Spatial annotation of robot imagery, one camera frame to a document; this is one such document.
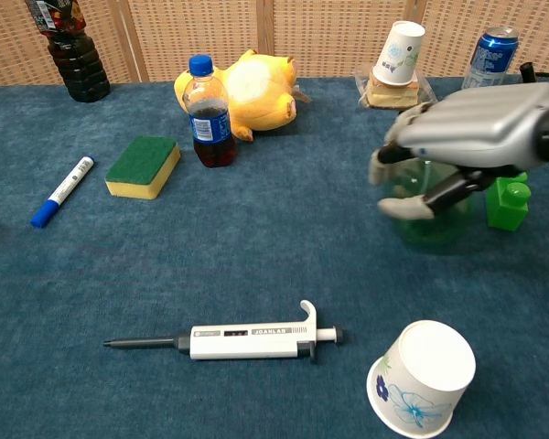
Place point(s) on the large dark tea bottle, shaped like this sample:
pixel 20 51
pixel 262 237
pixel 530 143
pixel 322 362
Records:
pixel 78 68

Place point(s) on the blue soda can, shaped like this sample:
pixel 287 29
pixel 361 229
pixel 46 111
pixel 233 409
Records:
pixel 489 59

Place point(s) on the green toy block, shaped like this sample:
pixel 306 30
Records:
pixel 508 206

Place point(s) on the small blue-capped cola bottle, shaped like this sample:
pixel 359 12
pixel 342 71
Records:
pixel 210 132

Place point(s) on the blue carpet table cover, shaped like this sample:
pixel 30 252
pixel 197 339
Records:
pixel 256 256

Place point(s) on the white pipette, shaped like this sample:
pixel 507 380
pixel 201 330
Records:
pixel 242 342

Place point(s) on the plastic wrapped bread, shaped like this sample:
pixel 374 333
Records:
pixel 393 96

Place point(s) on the wicker folding screen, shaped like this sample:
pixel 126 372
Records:
pixel 338 36

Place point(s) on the paper cup with blue label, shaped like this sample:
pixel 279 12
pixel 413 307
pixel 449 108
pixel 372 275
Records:
pixel 399 52

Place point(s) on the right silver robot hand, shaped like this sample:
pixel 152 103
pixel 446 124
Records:
pixel 476 128

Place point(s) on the blue whiteboard marker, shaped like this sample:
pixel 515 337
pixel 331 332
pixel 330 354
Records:
pixel 61 192

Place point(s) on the paper cup blue flower print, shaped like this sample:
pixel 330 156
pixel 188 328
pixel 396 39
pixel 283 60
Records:
pixel 425 375

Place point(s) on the green spray bottle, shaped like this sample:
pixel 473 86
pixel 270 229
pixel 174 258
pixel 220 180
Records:
pixel 430 233

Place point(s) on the yellow plush toy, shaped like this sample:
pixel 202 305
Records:
pixel 261 91

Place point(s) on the green yellow sponge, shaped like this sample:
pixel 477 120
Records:
pixel 142 164

